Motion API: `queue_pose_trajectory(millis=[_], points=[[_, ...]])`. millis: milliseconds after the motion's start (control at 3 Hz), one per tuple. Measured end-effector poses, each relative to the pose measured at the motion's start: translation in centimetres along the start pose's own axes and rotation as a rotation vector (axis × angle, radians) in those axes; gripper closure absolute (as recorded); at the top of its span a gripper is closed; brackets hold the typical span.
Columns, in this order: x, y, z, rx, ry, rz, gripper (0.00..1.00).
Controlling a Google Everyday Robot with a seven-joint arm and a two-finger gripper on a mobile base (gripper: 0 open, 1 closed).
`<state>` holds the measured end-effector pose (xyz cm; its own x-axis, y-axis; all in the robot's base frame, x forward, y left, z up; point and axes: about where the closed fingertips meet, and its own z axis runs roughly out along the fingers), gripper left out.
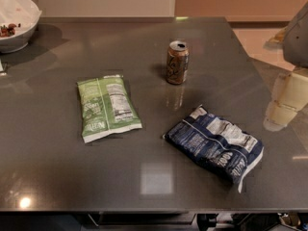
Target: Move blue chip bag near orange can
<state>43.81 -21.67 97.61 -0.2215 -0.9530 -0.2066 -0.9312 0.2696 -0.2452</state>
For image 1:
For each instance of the orange soda can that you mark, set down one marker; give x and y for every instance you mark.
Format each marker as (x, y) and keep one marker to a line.
(177, 62)

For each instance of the green chip bag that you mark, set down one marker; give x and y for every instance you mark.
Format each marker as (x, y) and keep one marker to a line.
(106, 108)

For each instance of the white bowl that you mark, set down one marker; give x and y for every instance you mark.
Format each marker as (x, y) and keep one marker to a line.
(18, 21)

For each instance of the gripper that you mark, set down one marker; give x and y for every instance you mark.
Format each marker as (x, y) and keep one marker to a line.
(297, 38)

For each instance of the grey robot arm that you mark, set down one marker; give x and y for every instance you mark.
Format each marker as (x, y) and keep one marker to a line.
(295, 45)

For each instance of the blue chip bag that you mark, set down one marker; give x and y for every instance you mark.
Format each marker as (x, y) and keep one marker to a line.
(216, 144)

